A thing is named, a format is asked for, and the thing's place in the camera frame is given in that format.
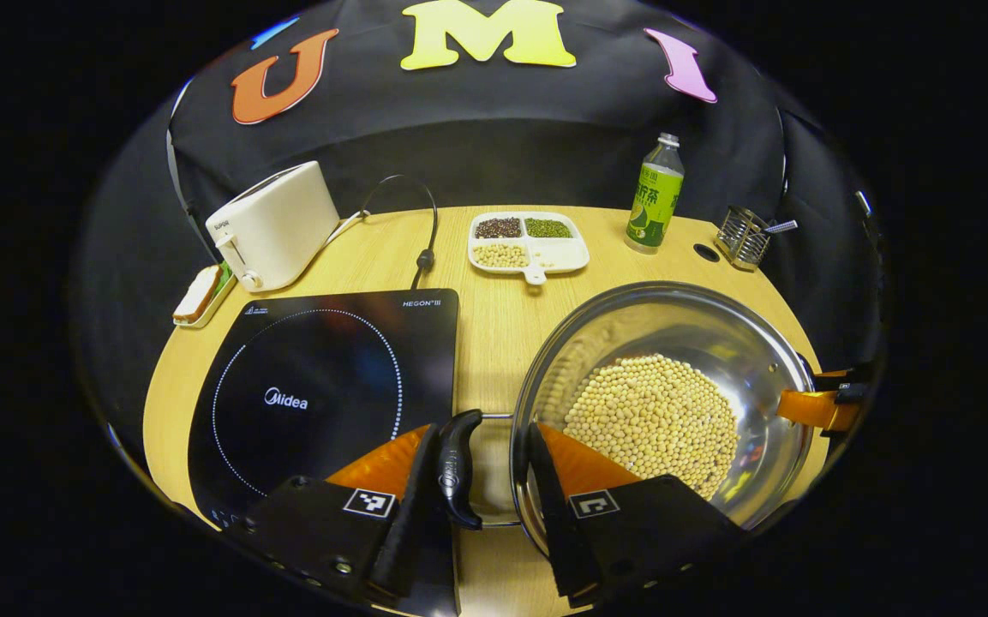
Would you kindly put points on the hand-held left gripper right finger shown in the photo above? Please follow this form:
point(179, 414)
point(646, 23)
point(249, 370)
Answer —
point(558, 531)

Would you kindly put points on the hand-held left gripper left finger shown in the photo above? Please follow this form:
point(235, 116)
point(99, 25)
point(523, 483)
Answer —
point(408, 531)

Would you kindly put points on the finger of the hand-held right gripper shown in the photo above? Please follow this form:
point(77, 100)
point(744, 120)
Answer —
point(853, 390)
point(815, 410)

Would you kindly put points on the black induction cooktop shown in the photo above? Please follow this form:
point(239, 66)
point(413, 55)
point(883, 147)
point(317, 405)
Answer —
point(314, 368)

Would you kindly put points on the heap of yellow soybeans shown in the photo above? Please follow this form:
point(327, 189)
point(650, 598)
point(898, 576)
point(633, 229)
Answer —
point(652, 416)

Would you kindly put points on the green label tea bottle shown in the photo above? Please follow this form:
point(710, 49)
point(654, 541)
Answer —
point(655, 201)

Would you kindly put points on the white divided plate of beans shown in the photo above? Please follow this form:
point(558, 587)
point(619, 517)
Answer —
point(558, 253)

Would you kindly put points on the small tray with sandwich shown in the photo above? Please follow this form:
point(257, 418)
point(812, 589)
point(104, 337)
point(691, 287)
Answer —
point(198, 296)

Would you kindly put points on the white toaster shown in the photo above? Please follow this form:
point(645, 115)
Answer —
point(275, 223)

